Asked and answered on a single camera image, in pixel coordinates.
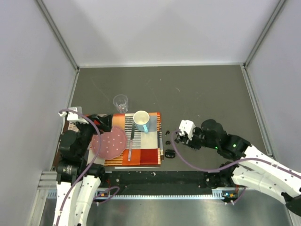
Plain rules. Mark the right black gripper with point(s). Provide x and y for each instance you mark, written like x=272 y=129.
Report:
x=191 y=143

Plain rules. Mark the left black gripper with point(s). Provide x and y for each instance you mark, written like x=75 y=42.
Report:
x=105 y=121

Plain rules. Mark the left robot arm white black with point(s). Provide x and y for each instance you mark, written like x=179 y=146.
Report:
x=77 y=180

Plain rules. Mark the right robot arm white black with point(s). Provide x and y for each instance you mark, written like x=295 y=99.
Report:
x=247 y=166

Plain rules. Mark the black open earbud case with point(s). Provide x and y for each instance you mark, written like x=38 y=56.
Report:
x=170 y=154

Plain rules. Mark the pink polka dot plate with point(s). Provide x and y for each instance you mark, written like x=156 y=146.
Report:
x=110 y=144

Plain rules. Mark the clear plastic cup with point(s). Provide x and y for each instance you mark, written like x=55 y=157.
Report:
x=121 y=103

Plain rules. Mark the white blue mug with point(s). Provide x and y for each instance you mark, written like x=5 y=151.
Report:
x=141 y=120

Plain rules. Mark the orange patterned placemat cloth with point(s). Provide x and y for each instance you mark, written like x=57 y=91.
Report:
x=147 y=148

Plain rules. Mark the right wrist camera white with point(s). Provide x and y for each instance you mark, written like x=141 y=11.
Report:
x=186 y=128

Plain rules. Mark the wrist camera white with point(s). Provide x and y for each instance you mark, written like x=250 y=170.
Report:
x=186 y=128
x=71 y=115

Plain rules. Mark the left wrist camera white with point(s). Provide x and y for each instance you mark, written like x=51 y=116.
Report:
x=71 y=115

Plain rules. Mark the knife with orange handle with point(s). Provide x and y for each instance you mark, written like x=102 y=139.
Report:
x=131 y=142

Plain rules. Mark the white comb cable duct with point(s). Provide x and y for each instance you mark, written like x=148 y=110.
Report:
x=102 y=196

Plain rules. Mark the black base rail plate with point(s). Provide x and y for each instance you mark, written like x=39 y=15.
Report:
x=162 y=182

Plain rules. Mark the aluminium frame post left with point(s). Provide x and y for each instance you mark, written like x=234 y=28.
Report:
x=45 y=12

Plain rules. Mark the aluminium frame post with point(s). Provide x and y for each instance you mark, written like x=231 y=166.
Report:
x=275 y=14
x=45 y=12

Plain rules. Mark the aluminium frame post right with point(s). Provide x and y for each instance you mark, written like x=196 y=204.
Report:
x=275 y=14

